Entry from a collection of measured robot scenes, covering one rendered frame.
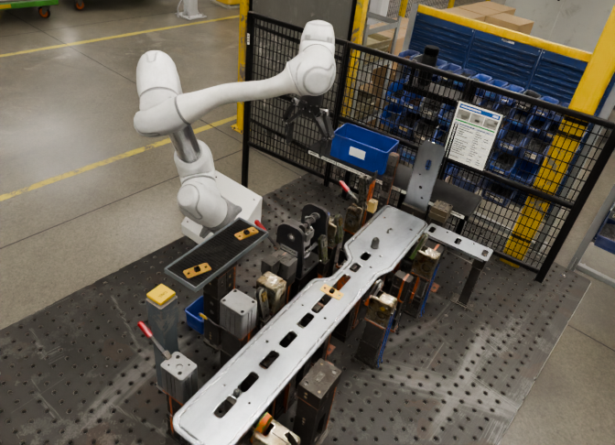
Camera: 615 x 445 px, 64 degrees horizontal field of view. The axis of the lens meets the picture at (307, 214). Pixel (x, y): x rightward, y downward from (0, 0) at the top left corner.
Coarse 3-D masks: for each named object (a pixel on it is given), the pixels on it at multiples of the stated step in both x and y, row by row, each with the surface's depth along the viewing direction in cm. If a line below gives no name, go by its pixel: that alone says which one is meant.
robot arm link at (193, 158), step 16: (144, 64) 165; (160, 64) 165; (144, 80) 163; (160, 80) 162; (176, 80) 168; (176, 144) 200; (192, 144) 203; (176, 160) 215; (192, 160) 212; (208, 160) 218; (192, 176) 217; (208, 176) 219
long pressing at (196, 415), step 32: (384, 224) 216; (416, 224) 219; (352, 256) 196; (384, 256) 198; (352, 288) 181; (288, 320) 166; (320, 320) 167; (256, 352) 154; (288, 352) 155; (224, 384) 144; (256, 384) 145; (192, 416) 134; (224, 416) 135; (256, 416) 137
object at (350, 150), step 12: (336, 132) 250; (348, 132) 261; (360, 132) 257; (372, 132) 253; (336, 144) 250; (348, 144) 246; (360, 144) 242; (372, 144) 257; (384, 144) 253; (396, 144) 245; (336, 156) 253; (348, 156) 249; (360, 156) 245; (372, 156) 242; (384, 156) 238; (372, 168) 245; (384, 168) 245
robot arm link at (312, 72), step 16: (320, 48) 138; (288, 64) 137; (304, 64) 132; (320, 64) 130; (272, 80) 140; (288, 80) 137; (304, 80) 131; (320, 80) 131; (176, 96) 159; (192, 96) 157; (208, 96) 156; (224, 96) 153; (240, 96) 149; (256, 96) 144; (272, 96) 142; (192, 112) 158; (208, 112) 160
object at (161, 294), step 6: (156, 288) 149; (162, 288) 149; (168, 288) 150; (150, 294) 147; (156, 294) 147; (162, 294) 148; (168, 294) 148; (174, 294) 149; (156, 300) 145; (162, 300) 146
